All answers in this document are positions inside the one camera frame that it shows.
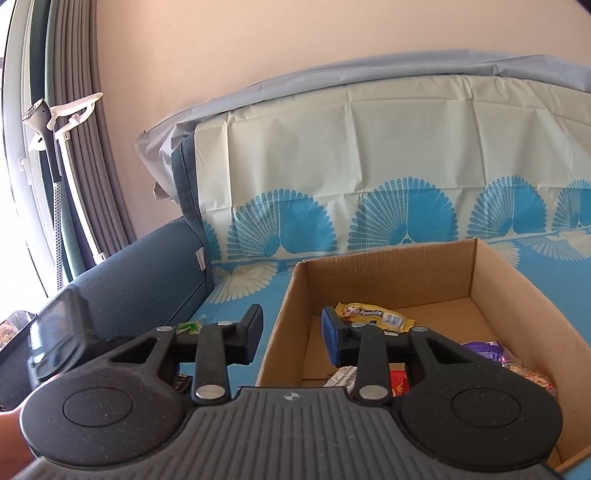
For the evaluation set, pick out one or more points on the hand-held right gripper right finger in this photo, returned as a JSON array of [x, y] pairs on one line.
[[328, 332]]

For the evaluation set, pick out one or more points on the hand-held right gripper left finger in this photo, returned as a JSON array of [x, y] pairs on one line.
[[258, 337]]

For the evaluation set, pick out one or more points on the yellow snack packet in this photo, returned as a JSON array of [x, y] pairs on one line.
[[369, 314]]

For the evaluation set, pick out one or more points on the cone-shaped cream snack packet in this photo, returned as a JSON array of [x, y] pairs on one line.
[[339, 377]]

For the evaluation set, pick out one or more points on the round seed snack green label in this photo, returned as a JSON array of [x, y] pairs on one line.
[[189, 328]]

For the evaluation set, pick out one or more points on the brown cardboard box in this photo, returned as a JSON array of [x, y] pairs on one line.
[[392, 281]]

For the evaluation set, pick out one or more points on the red packet with orange figure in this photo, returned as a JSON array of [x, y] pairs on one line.
[[399, 381]]

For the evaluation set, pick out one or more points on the dark brown chocolate bar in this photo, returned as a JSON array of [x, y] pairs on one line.
[[182, 383]]

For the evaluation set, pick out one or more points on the purple snack packet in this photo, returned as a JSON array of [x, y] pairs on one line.
[[485, 350]]

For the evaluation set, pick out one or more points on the clear peanut snack packet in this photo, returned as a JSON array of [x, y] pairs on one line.
[[531, 376]]

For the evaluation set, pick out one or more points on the person's left forearm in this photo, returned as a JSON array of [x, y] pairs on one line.
[[14, 434]]

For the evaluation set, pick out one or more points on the grey curtain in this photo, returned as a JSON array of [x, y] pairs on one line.
[[92, 138]]

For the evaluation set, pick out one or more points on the cream sheet with blue fans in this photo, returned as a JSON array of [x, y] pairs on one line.
[[369, 138]]

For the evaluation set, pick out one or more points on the white garment steamer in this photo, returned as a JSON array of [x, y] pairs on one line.
[[69, 113]]

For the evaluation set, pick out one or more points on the white window frame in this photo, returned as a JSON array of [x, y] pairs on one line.
[[23, 207]]

